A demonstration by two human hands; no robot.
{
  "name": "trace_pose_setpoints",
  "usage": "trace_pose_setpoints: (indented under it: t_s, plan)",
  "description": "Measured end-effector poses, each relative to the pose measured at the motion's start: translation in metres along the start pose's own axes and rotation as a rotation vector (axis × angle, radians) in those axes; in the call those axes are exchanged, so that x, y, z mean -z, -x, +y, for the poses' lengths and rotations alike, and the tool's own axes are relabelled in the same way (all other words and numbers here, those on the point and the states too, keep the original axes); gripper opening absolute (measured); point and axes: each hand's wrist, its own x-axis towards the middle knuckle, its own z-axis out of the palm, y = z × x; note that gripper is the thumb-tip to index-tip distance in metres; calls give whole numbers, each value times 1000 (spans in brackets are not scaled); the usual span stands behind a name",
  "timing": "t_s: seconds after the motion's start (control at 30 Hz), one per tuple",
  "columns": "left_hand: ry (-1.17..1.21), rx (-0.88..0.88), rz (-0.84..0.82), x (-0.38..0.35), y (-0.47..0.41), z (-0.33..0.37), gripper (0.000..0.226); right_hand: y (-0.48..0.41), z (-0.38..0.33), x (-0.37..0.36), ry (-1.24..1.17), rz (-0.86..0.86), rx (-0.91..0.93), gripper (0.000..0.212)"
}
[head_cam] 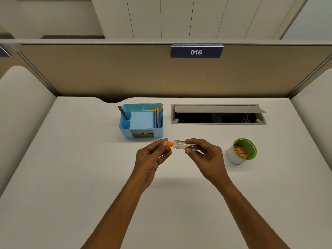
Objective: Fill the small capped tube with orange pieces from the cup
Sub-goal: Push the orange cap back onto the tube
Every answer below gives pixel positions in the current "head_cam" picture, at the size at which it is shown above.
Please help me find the person's left hand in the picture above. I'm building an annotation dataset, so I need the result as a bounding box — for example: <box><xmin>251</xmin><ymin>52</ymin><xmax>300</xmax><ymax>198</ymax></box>
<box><xmin>131</xmin><ymin>138</ymin><xmax>173</xmax><ymax>190</ymax></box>

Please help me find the person's right hand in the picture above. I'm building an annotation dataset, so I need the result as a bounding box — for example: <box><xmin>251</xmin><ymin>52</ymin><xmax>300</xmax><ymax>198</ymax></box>
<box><xmin>184</xmin><ymin>138</ymin><xmax>231</xmax><ymax>188</ymax></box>

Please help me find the white cup green rim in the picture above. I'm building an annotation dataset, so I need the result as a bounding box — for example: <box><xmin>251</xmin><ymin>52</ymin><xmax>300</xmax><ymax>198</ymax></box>
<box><xmin>226</xmin><ymin>138</ymin><xmax>258</xmax><ymax>165</ymax></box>

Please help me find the clear tube with orange cap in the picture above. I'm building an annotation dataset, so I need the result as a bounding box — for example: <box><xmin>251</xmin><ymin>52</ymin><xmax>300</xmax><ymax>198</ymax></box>
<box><xmin>173</xmin><ymin>139</ymin><xmax>199</xmax><ymax>151</ymax></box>

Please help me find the blue desk organizer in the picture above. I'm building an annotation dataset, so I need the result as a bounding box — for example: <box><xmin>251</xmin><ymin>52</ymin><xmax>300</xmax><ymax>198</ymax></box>
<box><xmin>119</xmin><ymin>103</ymin><xmax>164</xmax><ymax>140</ymax></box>

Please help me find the person's right forearm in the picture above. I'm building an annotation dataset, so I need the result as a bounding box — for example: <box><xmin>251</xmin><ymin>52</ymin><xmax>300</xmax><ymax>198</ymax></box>
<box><xmin>220</xmin><ymin>178</ymin><xmax>291</xmax><ymax>249</ymax></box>

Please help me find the person's left forearm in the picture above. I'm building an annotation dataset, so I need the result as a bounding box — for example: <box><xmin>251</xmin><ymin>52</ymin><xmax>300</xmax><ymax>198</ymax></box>
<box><xmin>80</xmin><ymin>176</ymin><xmax>146</xmax><ymax>249</ymax></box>

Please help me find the light blue notepad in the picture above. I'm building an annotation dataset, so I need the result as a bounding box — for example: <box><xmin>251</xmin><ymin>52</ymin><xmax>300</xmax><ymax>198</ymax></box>
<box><xmin>129</xmin><ymin>111</ymin><xmax>154</xmax><ymax>130</ymax></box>

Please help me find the black pen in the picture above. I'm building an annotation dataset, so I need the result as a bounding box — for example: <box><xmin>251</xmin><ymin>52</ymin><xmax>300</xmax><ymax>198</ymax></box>
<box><xmin>118</xmin><ymin>106</ymin><xmax>130</xmax><ymax>121</ymax></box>

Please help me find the beige desk partition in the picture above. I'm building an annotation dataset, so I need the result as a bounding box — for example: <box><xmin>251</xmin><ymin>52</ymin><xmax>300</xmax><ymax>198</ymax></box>
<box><xmin>0</xmin><ymin>38</ymin><xmax>332</xmax><ymax>99</ymax></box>

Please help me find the dark blue number sign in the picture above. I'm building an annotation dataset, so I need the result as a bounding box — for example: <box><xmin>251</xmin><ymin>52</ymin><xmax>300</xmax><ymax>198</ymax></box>
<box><xmin>171</xmin><ymin>44</ymin><xmax>224</xmax><ymax>58</ymax></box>

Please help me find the white side partition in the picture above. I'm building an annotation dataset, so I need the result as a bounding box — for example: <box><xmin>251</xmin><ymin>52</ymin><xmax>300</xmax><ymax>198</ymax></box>
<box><xmin>0</xmin><ymin>65</ymin><xmax>57</xmax><ymax>197</ymax></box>
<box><xmin>290</xmin><ymin>68</ymin><xmax>332</xmax><ymax>172</ymax></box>

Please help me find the white panelled cabinet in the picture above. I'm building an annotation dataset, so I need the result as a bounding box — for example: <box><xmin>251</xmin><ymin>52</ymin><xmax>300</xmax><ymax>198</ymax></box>
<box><xmin>91</xmin><ymin>0</ymin><xmax>311</xmax><ymax>40</ymax></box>

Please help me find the grey cable tray hatch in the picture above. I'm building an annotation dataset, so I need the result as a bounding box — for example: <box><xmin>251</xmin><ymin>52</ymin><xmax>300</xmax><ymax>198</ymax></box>
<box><xmin>170</xmin><ymin>103</ymin><xmax>267</xmax><ymax>125</ymax></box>

